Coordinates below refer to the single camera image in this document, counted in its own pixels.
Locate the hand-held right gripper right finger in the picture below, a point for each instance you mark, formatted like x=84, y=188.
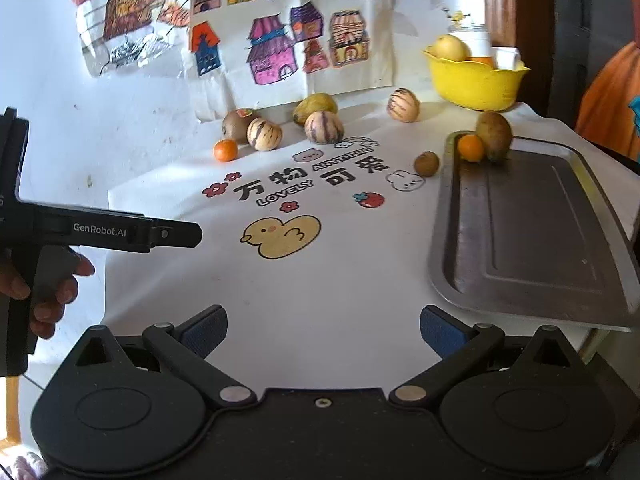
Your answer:
x=440, y=330

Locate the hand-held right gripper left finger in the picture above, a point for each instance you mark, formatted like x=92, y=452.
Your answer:
x=205, y=330

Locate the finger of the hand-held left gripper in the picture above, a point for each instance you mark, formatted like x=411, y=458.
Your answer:
x=177, y=234

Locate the metal tray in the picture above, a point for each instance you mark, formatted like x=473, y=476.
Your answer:
x=525, y=235

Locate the striped pepino melon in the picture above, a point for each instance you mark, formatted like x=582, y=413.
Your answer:
x=324, y=127
x=265, y=135
x=403, y=105

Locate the small brown kiwi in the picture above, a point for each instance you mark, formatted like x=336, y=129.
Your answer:
x=426, y=164

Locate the person's left hand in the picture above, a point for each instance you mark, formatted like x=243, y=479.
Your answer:
x=52, y=305

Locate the small orange tangerine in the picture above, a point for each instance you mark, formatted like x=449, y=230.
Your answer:
x=471, y=147
x=225, y=150

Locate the brown kiwi with sticker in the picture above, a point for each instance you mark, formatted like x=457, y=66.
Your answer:
x=234, y=127

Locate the white printed tablecloth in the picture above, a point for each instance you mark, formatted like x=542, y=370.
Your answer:
x=325, y=285

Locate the paper drawing with brown figure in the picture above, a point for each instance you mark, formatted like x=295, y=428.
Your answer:
x=125, y=5

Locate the pink patterned cloth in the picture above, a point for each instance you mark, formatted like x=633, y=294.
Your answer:
x=25, y=466

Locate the yellow plastic bowl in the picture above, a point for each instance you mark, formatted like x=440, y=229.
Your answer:
x=475, y=87

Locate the paper drawing of colourful houses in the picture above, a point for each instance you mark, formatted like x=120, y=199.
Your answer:
x=280, y=10

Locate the orange fruit in bowl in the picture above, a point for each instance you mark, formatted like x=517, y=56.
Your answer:
x=482, y=60

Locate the small white box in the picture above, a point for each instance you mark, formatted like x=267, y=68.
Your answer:
x=507, y=57

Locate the yellow pear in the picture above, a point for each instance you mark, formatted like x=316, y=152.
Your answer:
x=450, y=47

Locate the framed picture with orange figure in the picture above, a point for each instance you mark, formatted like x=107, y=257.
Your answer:
x=615, y=90

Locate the brown wooden panel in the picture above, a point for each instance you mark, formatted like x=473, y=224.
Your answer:
x=500, y=0

